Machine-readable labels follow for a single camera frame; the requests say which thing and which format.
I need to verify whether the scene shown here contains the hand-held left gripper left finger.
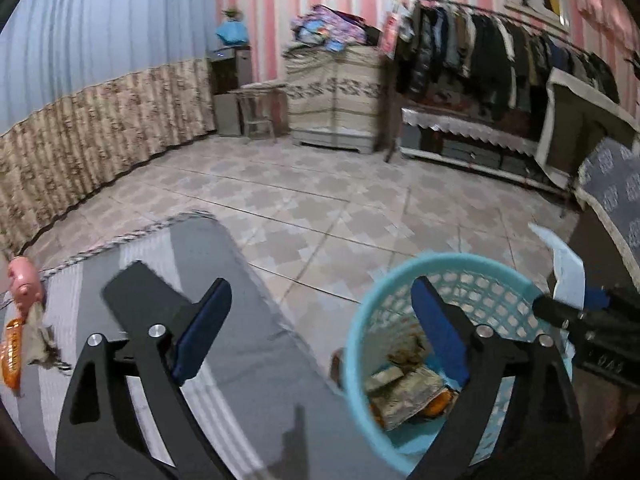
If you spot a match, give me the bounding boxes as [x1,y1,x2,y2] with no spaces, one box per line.
[56,277,233,480]

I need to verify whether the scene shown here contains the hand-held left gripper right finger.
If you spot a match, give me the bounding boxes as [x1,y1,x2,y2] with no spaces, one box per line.
[407,275,586,480]

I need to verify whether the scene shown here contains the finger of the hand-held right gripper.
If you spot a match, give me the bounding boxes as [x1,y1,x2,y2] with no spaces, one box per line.
[532,295,608,330]
[585,285,640,311]

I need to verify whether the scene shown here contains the brown striped wrapper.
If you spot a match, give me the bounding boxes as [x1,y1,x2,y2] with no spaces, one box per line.
[387,335,426,366]

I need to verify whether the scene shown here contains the white plastic scrap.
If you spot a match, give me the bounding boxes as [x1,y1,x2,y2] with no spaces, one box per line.
[529,223,586,311]

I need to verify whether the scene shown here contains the teal plastic mesh basket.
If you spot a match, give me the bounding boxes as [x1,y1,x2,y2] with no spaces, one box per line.
[342,252,576,476]

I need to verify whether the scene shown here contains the cloths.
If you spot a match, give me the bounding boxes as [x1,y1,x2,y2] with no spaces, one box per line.
[365,365,446,431]

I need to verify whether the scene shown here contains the orange wrapper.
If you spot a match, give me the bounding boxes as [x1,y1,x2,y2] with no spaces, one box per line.
[422,390,458,418]

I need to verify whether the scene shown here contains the grey striped bed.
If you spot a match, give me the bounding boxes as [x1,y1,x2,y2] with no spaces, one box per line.
[0,210,401,480]

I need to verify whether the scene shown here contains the blue floral fringed cloth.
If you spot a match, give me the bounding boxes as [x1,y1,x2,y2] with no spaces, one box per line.
[575,136,640,273]

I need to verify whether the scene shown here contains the crumpled brown paper scrap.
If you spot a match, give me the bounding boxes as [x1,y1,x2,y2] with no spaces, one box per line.
[27,305,68,368]

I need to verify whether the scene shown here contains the brown cloth with cream border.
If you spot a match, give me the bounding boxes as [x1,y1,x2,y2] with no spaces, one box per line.
[535,67,640,191]

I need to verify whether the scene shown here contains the pink piggy bank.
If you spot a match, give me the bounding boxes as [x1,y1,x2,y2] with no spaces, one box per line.
[7,256,45,311]

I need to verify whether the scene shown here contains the orange snack packet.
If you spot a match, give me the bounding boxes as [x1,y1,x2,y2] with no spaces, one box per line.
[1,317,26,391]

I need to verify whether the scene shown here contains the low cabinet with lace cloth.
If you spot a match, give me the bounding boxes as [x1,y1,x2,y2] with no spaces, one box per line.
[400,107,576,191]

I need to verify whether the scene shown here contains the metal clothes rack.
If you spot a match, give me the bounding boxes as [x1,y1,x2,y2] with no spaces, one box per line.
[382,0,626,163]

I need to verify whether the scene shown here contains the cabinet with patterned cloth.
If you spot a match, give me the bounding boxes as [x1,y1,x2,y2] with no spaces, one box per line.
[284,45,386,153]

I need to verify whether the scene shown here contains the row of hanging clothes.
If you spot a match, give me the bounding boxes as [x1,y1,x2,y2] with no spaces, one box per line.
[397,2,621,121]

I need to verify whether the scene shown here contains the blue and floral curtain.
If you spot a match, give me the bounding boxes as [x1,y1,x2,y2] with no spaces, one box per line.
[0,0,221,256]

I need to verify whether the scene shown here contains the blue bag on dispenser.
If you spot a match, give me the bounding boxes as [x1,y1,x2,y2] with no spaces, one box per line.
[216,20,249,47]

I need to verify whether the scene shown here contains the pink hanging bag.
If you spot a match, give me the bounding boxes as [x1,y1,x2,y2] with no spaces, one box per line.
[380,12,398,56]

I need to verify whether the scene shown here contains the pile of colourful bedding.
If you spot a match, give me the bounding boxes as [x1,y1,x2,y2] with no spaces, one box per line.
[292,5,383,53]

